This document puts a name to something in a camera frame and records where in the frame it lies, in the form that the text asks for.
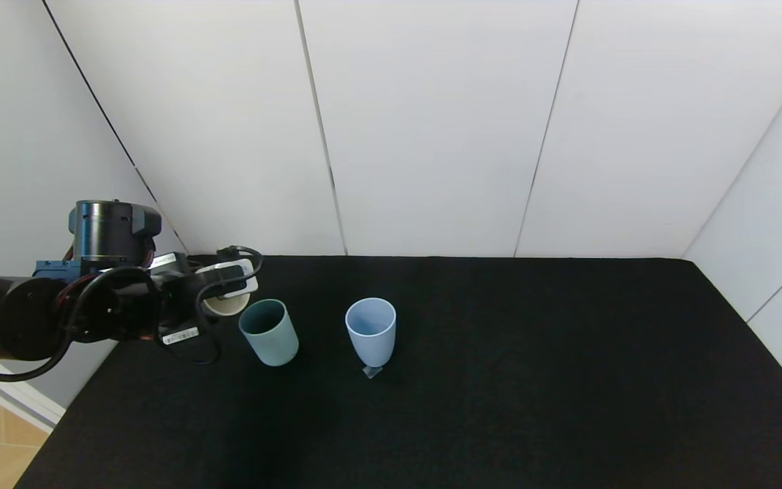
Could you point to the teal plastic cup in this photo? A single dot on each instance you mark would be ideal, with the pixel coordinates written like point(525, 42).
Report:
point(270, 336)

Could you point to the small clear tape piece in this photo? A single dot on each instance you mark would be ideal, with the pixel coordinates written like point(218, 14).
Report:
point(372, 372)

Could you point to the light blue plastic cup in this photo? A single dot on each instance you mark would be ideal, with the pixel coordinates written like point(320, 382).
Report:
point(370, 333)

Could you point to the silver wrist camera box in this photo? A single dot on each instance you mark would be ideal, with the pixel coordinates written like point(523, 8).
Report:
point(245, 282)

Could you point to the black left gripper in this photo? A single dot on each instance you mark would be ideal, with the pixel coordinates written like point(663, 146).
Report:
point(179, 331)

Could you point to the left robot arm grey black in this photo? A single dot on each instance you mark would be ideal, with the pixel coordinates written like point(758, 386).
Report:
point(17, 319)

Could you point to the cream plastic cup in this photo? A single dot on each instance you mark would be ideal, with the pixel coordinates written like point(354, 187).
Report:
point(227, 307)

